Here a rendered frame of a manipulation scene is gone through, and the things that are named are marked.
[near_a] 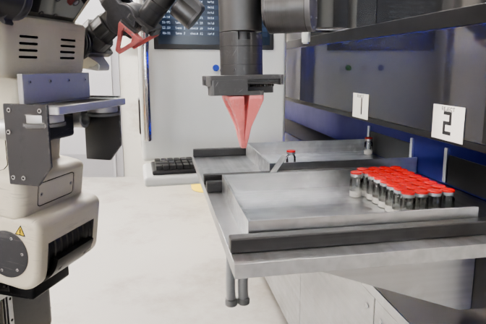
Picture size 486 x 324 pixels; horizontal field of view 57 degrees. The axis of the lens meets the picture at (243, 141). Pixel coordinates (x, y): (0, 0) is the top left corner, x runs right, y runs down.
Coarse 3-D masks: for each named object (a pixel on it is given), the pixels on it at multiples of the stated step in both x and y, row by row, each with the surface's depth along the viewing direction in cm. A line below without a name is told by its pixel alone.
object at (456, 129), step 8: (440, 112) 78; (456, 112) 74; (464, 112) 72; (432, 120) 80; (440, 120) 78; (448, 120) 76; (456, 120) 74; (432, 128) 80; (440, 128) 78; (448, 128) 76; (456, 128) 74; (432, 136) 80; (440, 136) 78; (448, 136) 76; (456, 136) 74
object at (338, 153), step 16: (256, 144) 119; (272, 144) 120; (288, 144) 121; (304, 144) 122; (320, 144) 123; (336, 144) 123; (352, 144) 124; (256, 160) 107; (272, 160) 113; (304, 160) 113; (320, 160) 113; (336, 160) 113; (352, 160) 97; (368, 160) 98; (384, 160) 99; (400, 160) 99; (416, 160) 100
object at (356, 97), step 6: (354, 96) 112; (360, 96) 109; (366, 96) 106; (354, 102) 112; (360, 102) 109; (366, 102) 106; (354, 108) 112; (360, 108) 109; (366, 108) 106; (354, 114) 112; (360, 114) 109; (366, 114) 106
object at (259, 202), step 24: (240, 192) 84; (264, 192) 84; (288, 192) 84; (312, 192) 84; (336, 192) 84; (240, 216) 65; (264, 216) 71; (288, 216) 71; (312, 216) 61; (336, 216) 61; (360, 216) 62; (384, 216) 62; (408, 216) 63; (432, 216) 64; (456, 216) 64
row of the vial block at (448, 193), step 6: (396, 168) 84; (408, 174) 79; (414, 174) 79; (420, 180) 75; (426, 180) 75; (432, 186) 71; (438, 186) 71; (444, 186) 71; (444, 192) 69; (450, 192) 68; (444, 198) 69; (450, 198) 69; (444, 204) 69; (450, 204) 69
